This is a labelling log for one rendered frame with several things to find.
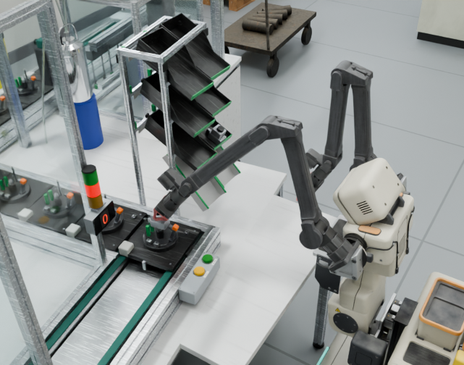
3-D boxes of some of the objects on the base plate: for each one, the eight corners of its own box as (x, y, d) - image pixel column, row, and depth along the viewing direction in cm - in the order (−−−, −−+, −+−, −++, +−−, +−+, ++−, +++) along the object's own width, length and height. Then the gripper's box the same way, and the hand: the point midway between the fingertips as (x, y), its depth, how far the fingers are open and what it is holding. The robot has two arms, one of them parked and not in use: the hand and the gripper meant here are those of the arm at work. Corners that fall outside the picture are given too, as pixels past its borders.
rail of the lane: (221, 245, 239) (220, 225, 232) (96, 430, 175) (90, 411, 169) (208, 241, 241) (208, 222, 234) (82, 424, 177) (75, 404, 171)
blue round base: (109, 137, 306) (101, 93, 289) (92, 153, 295) (82, 107, 278) (85, 131, 311) (76, 87, 295) (67, 146, 300) (57, 101, 284)
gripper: (177, 211, 205) (157, 229, 216) (190, 195, 213) (170, 214, 223) (163, 198, 204) (143, 217, 215) (176, 182, 212) (157, 202, 222)
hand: (158, 214), depth 218 cm, fingers closed on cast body, 4 cm apart
